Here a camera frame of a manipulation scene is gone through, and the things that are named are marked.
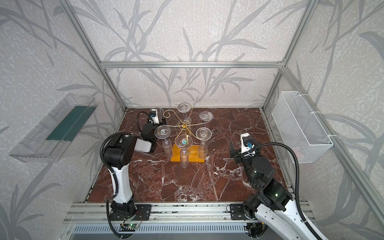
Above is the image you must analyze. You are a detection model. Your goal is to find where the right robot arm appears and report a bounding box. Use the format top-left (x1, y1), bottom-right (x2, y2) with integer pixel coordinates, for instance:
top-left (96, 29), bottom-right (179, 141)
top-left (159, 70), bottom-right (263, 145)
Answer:
top-left (230, 136), bottom-right (326, 240)

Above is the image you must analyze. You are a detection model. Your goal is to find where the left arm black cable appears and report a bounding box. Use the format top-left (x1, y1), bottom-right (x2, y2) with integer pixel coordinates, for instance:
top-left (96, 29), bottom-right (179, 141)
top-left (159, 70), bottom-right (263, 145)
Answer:
top-left (99, 110), bottom-right (152, 240)

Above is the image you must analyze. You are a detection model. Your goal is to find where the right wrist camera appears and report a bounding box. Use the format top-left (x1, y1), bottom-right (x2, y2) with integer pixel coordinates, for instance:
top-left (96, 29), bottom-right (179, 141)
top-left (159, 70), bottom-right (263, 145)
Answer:
top-left (241, 133), bottom-right (255, 158)

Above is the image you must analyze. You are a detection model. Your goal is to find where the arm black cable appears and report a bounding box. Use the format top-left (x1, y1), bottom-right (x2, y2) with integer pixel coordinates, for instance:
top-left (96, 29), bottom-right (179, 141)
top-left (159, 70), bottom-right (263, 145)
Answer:
top-left (245, 142), bottom-right (323, 240)
top-left (99, 110), bottom-right (152, 240)

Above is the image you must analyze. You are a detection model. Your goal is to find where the wine glass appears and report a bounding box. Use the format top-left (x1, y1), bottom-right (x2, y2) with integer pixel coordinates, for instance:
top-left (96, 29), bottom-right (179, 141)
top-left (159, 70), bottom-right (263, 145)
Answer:
top-left (177, 102), bottom-right (192, 124)
top-left (196, 127), bottom-right (212, 160)
top-left (199, 111), bottom-right (214, 122)
top-left (155, 125), bottom-right (173, 160)
top-left (175, 134), bottom-right (193, 169)

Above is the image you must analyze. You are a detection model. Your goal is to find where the yellow wooden rack base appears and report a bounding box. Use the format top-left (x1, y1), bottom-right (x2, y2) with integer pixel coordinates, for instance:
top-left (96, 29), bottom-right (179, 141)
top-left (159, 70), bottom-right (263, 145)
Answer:
top-left (171, 145), bottom-right (205, 163)

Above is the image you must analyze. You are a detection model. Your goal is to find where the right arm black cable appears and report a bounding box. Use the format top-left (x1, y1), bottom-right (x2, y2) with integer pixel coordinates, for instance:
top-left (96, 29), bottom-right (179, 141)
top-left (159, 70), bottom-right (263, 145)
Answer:
top-left (245, 142), bottom-right (323, 240)

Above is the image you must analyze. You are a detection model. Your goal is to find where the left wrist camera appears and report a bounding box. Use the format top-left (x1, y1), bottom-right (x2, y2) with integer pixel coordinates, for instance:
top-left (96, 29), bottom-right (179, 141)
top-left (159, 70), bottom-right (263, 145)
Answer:
top-left (149, 109), bottom-right (160, 124)

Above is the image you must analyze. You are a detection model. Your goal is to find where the clear plastic wall shelf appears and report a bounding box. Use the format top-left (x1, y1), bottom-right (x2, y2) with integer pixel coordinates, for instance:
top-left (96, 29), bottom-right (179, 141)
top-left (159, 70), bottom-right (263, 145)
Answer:
top-left (10, 94), bottom-right (98, 163)

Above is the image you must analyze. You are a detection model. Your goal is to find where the green circuit board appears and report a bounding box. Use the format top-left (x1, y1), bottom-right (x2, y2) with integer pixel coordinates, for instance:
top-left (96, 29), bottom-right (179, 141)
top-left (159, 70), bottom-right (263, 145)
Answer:
top-left (120, 223), bottom-right (141, 232)

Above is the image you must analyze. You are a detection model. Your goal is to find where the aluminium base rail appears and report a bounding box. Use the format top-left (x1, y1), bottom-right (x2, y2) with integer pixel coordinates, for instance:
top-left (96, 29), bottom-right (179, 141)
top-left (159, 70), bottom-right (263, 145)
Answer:
top-left (61, 201), bottom-right (316, 224)

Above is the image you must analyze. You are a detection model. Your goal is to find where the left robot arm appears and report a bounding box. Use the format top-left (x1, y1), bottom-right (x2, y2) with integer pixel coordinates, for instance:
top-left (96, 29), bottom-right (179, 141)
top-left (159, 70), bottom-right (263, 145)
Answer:
top-left (100, 118), bottom-right (166, 221)

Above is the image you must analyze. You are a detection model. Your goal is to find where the white wire mesh basket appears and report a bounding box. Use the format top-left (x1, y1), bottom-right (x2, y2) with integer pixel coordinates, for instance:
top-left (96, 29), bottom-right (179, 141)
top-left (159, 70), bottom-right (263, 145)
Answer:
top-left (272, 91), bottom-right (334, 164)

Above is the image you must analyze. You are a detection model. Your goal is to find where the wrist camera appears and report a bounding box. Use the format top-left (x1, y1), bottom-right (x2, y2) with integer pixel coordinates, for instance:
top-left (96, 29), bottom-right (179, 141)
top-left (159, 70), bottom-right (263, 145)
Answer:
top-left (241, 133), bottom-right (255, 158)
top-left (149, 109), bottom-right (160, 124)

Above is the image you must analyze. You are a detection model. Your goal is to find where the gold wire glass rack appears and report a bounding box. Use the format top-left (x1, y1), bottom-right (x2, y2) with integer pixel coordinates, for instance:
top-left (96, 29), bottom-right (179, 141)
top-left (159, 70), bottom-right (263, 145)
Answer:
top-left (163, 109), bottom-right (210, 139)

